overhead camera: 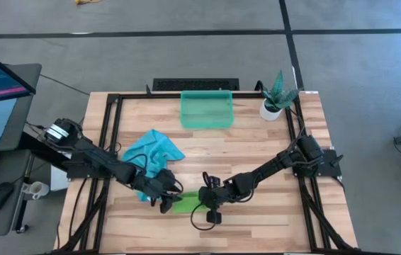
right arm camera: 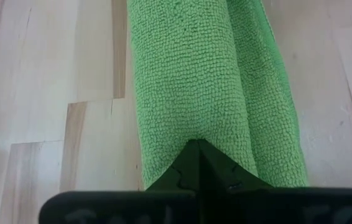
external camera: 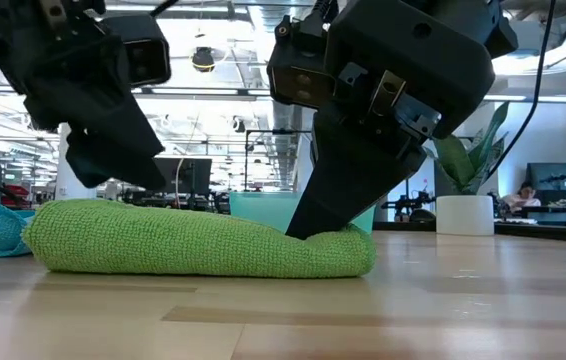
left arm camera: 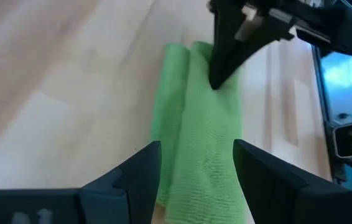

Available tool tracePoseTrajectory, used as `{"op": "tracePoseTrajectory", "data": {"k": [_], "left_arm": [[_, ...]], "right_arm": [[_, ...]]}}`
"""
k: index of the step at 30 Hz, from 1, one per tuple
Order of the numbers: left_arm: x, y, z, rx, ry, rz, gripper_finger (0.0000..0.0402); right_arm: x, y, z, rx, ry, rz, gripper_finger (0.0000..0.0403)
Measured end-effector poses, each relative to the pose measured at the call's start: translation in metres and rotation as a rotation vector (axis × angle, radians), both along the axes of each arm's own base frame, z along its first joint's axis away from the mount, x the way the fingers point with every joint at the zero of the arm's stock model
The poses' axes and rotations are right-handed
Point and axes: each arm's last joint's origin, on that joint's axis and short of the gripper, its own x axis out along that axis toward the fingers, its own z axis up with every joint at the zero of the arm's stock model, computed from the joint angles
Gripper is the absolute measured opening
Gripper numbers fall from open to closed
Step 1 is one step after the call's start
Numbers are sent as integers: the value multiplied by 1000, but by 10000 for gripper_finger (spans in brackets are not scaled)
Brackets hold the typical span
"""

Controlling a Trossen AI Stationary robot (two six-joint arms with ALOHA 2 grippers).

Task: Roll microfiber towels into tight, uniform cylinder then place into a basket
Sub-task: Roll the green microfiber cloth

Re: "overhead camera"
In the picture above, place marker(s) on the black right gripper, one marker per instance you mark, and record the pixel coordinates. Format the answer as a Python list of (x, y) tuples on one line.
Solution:
[(220, 196)]

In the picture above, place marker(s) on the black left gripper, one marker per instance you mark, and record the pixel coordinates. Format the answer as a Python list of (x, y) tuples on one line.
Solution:
[(158, 184)]

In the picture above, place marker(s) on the green microfiber towel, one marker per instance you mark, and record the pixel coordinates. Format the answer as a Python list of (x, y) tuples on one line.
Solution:
[(188, 204)]

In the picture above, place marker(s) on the blue microfiber towel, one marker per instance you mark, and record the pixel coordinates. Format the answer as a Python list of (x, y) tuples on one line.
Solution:
[(154, 148)]

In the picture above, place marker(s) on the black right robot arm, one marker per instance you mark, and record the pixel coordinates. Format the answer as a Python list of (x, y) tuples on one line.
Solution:
[(275, 166)]

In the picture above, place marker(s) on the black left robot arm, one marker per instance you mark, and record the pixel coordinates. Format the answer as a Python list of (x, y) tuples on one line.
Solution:
[(94, 157)]

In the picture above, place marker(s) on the green mesh basket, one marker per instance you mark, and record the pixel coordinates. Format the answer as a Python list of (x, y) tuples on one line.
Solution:
[(207, 110)]

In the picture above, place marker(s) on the snake plant in white pot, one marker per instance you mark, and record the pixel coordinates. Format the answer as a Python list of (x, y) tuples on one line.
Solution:
[(270, 112)]

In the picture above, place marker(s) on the black floor vent grille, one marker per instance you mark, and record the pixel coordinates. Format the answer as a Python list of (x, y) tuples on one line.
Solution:
[(193, 84)]

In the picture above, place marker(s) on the white box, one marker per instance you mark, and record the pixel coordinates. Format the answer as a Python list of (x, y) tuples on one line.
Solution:
[(59, 178)]

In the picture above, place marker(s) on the white cup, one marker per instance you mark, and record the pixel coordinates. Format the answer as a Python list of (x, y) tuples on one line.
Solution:
[(39, 189)]

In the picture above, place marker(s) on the grey computer desk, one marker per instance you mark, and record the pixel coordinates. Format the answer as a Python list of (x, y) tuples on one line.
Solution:
[(23, 106)]

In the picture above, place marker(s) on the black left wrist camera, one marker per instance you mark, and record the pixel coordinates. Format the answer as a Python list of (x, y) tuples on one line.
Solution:
[(165, 206)]

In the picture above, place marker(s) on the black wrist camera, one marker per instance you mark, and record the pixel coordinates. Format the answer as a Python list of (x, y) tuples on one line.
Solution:
[(165, 206), (214, 217)]

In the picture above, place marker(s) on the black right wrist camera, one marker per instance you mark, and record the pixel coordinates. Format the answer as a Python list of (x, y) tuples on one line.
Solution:
[(214, 217)]

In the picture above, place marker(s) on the black aluminium table frame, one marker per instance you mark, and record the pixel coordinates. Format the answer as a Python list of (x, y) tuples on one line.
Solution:
[(140, 95)]

